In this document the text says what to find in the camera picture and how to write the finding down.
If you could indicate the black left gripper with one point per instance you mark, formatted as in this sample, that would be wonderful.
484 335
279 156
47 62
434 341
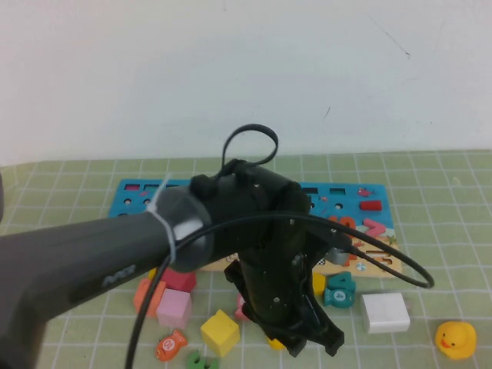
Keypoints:
276 276

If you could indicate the yellow number six piece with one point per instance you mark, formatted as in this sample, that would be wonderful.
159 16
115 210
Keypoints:
274 343

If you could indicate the yellow pentagon piece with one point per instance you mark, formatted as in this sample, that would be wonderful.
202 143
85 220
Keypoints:
320 284

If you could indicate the teal number four piece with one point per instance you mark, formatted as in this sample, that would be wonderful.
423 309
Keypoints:
346 277

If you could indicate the orange plus sign piece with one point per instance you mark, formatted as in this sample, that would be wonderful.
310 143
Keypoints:
353 259

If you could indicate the green number piece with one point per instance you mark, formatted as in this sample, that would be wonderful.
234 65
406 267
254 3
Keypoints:
194 361

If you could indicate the orange number ten piece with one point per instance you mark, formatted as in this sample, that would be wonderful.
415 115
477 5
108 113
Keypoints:
348 223

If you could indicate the pink greater-than sign piece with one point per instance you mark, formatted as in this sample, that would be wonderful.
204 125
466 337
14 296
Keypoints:
378 228

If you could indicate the colourful number shape puzzle board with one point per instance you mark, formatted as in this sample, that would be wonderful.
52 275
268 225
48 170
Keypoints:
353 196

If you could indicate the small yellow number piece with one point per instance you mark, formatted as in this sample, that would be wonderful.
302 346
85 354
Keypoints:
153 273

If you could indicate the teal fish numbered four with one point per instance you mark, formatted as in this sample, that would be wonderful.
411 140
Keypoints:
338 296

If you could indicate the pink fish numbered five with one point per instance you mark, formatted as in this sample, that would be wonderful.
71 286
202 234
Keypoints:
239 311

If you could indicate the white rectangular block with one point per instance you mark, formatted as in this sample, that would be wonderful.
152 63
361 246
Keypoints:
384 313

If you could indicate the yellow wooden cube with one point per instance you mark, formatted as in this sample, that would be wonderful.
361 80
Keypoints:
219 330

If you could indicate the light pink wooden cube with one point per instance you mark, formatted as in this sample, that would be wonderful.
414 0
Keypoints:
175 307

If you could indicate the orange fish numbered ten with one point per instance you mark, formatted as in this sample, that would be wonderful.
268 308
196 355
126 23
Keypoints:
169 345

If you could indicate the magenta wooden cube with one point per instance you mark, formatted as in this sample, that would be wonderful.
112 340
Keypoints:
180 280

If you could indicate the yellow rubber duck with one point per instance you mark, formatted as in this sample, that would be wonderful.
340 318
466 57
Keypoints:
455 340

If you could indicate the red rectangular block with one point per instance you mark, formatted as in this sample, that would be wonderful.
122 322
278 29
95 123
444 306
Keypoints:
369 205

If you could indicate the green checked tablecloth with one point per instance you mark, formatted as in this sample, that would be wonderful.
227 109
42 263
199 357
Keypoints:
442 230

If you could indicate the orange wooden cube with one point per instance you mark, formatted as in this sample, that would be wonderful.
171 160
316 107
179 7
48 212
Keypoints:
139 301

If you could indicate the white zip tie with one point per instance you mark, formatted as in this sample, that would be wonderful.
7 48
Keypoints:
166 227

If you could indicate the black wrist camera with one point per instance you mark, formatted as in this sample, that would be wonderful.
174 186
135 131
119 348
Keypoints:
326 234

